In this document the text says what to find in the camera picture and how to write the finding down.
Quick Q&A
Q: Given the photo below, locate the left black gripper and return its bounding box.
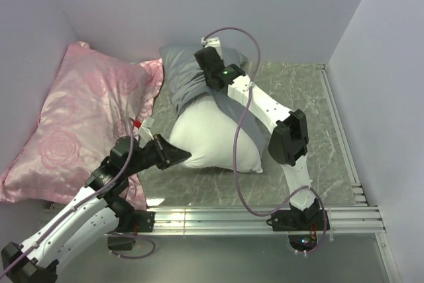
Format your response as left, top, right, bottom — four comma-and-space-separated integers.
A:
125, 134, 191, 177

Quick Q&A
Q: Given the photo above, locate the grey pillowcase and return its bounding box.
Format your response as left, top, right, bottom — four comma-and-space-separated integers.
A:
160, 44, 266, 156

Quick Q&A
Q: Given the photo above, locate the white pillow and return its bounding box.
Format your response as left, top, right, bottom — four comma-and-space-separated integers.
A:
170, 94, 262, 173

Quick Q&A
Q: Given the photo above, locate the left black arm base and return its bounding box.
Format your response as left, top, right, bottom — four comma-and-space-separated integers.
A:
107, 211, 155, 251

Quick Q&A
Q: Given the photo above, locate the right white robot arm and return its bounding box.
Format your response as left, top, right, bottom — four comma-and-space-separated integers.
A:
194, 47, 323, 231

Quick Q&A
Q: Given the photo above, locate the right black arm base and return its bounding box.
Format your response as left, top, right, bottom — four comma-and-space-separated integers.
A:
266, 208, 331, 255

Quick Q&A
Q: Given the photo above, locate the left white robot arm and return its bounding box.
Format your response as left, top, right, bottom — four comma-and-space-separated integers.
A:
1, 134, 191, 282

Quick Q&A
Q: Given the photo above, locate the pink satin rose pillow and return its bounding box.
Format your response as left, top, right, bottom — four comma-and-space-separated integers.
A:
1, 42, 164, 203

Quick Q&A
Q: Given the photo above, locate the grey marble mat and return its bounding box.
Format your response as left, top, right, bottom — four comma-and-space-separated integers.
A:
138, 62, 356, 207

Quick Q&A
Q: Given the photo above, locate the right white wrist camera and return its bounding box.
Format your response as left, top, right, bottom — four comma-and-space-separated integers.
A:
201, 37, 222, 56

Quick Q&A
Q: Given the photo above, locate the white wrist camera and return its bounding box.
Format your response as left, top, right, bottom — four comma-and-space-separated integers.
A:
201, 37, 222, 56
131, 117, 154, 142

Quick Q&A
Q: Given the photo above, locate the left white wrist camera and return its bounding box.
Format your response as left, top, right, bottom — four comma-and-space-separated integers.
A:
131, 117, 154, 142

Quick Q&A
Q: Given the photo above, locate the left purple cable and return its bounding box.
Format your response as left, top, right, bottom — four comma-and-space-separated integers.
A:
0, 119, 156, 276

